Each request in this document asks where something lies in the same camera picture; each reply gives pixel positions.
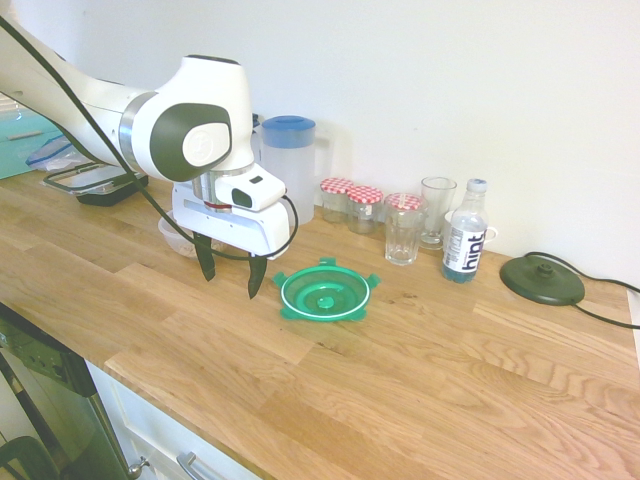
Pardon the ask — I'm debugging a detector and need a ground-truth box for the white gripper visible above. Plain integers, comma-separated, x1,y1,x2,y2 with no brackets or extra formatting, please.
171,183,294,301

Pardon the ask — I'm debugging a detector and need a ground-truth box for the green round container lid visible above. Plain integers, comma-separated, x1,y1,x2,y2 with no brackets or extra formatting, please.
272,256,382,324

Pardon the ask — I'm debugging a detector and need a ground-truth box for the clear plastic food bowl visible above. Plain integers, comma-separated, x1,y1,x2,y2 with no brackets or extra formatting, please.
157,209,227,261

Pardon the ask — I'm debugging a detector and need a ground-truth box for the pitcher with light blue lid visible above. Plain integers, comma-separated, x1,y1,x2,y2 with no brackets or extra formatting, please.
258,114,334,227

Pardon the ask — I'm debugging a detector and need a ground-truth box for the glass jar red checkered lid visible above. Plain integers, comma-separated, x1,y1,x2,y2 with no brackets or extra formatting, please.
383,192,429,236
346,184,385,235
319,177,354,224

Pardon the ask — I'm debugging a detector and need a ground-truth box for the black container with clear lid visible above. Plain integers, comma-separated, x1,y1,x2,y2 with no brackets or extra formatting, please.
42,159,151,207

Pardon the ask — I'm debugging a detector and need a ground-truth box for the ribbed clear glass tumbler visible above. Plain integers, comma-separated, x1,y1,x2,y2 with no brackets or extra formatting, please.
383,207,429,267

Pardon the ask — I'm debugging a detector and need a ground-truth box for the white kitchen cabinet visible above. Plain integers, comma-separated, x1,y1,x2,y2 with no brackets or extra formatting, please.
85,359,269,480

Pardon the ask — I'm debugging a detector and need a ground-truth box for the tall footed clear glass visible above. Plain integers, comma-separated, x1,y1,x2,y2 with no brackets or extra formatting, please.
419,176,459,251

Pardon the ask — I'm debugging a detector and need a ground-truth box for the blue zip plastic bag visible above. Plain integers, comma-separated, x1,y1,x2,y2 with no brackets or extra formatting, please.
25,137,84,174

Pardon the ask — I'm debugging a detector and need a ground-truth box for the stainless steel dishwasher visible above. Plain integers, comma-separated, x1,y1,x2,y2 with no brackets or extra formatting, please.
0,302,132,480

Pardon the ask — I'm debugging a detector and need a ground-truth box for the white ceramic mug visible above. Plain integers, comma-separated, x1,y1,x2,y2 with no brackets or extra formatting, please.
443,209,500,246

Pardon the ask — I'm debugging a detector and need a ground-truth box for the hint plastic water bottle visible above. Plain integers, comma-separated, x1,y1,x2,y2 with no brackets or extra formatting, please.
441,178,490,285

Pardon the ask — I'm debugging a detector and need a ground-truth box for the teal bread box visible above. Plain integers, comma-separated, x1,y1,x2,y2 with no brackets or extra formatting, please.
0,107,67,181

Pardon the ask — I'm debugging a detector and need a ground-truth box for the dark round kettle base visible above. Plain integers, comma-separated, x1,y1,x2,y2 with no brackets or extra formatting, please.
499,254,587,306

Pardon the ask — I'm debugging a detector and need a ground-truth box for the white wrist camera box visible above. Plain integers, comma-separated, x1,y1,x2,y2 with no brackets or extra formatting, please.
215,164,287,214

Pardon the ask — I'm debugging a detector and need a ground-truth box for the silver drawer handle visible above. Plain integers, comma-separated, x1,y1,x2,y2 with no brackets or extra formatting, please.
175,450,227,480

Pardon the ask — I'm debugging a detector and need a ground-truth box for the black kettle base cord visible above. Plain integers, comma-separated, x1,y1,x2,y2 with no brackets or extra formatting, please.
522,250,640,330

